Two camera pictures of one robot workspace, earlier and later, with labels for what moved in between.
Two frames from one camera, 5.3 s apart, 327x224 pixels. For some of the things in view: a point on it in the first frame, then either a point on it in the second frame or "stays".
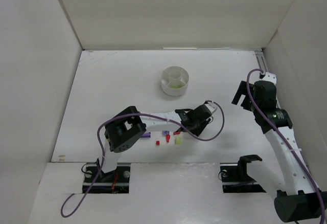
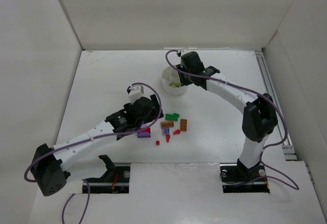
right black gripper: [243, 97] -> [184, 75]
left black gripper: [189, 125] -> [155, 107]
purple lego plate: [146, 135] stays
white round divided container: [174, 81] stays
